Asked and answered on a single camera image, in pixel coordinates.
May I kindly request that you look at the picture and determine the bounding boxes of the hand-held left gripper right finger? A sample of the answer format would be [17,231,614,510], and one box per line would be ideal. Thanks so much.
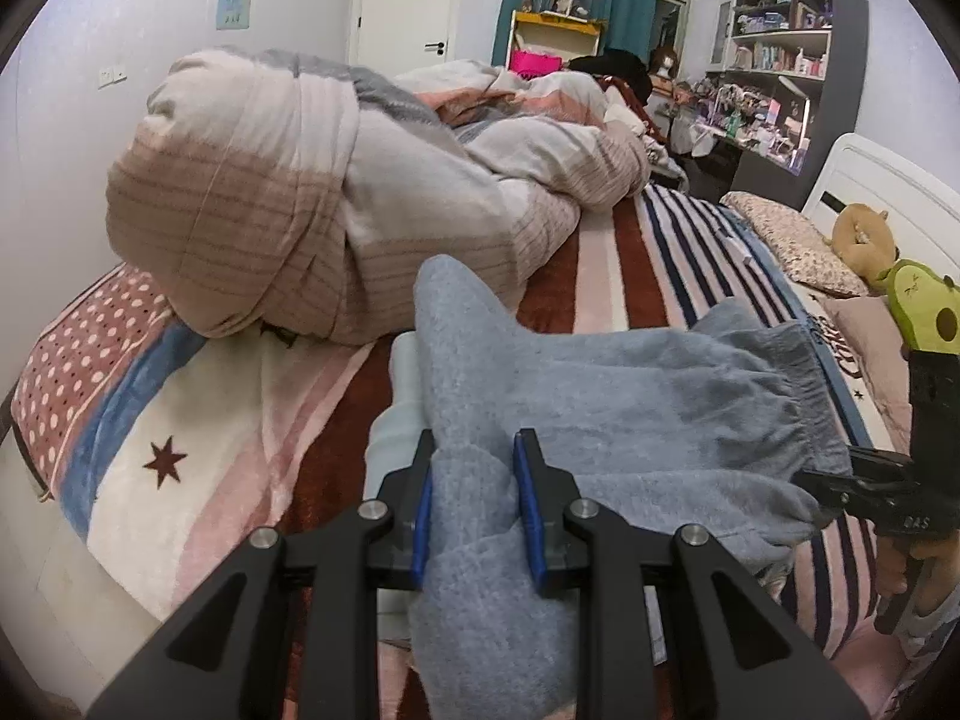
[512,427,875,720]

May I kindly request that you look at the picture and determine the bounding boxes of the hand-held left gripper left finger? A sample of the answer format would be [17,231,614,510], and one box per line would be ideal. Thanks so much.
[86,429,436,720]

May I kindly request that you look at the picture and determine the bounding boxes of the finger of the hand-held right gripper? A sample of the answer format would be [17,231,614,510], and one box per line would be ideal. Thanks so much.
[796,465,863,522]

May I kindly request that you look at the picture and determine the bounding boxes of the grey pants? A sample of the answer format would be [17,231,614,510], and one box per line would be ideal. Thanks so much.
[366,255,852,720]

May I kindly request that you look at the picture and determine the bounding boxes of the person's right hand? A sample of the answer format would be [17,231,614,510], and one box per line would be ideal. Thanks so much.
[874,532,960,616]

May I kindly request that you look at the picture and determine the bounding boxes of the green avocado plush pillow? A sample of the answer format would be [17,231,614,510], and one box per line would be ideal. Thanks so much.
[881,259,960,355]

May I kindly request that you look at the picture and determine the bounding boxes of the striped printed blanket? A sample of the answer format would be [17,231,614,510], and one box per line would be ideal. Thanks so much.
[11,180,912,720]

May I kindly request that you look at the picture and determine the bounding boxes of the floral pillow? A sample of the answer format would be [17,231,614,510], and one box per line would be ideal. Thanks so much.
[720,191,871,297]

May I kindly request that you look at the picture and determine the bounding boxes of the tan plush toy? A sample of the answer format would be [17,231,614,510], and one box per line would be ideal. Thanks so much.
[831,204,901,275]

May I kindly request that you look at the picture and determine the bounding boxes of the white bed headboard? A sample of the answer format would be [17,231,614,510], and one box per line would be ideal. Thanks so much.
[799,133,960,271]

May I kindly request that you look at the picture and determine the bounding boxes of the grey desk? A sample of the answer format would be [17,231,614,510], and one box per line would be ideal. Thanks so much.
[679,90,815,203]

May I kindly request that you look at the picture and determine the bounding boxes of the pink striped duvet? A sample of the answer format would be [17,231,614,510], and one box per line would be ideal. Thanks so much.
[105,49,653,346]

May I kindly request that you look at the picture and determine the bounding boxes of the grey bookshelf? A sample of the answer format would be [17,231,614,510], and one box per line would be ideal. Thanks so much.
[709,0,871,200]

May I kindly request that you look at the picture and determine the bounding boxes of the pink bag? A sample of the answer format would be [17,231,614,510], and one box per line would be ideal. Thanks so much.
[510,50,565,78]

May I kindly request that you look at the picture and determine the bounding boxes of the black cloth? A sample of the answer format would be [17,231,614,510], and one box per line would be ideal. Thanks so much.
[570,51,653,98]

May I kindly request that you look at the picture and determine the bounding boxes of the yellow and white shelf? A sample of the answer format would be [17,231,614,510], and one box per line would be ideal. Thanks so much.
[508,10,607,72]

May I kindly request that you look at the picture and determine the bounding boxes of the white door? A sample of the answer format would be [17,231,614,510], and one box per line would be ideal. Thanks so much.
[350,0,462,68]

